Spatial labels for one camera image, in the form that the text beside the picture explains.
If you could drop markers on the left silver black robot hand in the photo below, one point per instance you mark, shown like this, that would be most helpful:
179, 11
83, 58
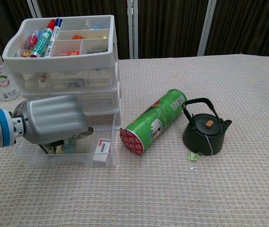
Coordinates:
54, 118

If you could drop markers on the clear plastic storage bin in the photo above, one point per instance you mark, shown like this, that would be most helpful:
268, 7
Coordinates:
61, 82
65, 160
96, 101

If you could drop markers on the white drawer organizer box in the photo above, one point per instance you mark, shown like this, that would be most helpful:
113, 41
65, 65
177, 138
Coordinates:
54, 63

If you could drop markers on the small white red box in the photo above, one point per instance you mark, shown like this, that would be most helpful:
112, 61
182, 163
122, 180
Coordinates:
102, 149

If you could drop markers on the yellow eraser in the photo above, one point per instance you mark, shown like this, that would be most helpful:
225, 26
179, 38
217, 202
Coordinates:
59, 150

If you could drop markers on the small green sharpener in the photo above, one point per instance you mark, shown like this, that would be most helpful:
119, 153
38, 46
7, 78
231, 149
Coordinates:
69, 149

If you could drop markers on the white ball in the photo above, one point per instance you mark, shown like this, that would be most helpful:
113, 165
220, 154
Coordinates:
31, 84

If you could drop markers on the red snack packet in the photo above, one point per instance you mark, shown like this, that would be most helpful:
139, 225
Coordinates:
71, 52

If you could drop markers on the lion print sticker packet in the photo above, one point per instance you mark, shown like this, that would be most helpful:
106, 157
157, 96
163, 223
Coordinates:
25, 54

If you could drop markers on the red cap marker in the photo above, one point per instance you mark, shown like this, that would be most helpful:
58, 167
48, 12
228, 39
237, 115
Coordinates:
43, 39

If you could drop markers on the red candy packet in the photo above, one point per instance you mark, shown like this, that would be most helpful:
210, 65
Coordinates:
31, 40

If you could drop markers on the blue cap marker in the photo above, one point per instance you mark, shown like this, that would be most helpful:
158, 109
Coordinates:
54, 35

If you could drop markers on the blue candy packet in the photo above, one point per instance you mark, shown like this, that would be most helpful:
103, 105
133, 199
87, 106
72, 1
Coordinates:
41, 34

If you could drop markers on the blue foil packet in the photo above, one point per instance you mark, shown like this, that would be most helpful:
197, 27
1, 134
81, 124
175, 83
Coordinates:
95, 27

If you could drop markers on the green chips can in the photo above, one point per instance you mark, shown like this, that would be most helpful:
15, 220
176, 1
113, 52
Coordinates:
158, 113

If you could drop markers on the small green tea tag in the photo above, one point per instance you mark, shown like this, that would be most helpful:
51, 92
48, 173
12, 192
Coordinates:
192, 156

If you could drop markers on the black teapot kettle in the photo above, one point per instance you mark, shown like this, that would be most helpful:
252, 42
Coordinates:
203, 139

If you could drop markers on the beige woven tablecloth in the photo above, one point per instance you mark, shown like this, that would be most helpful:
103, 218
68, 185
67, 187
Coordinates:
196, 189

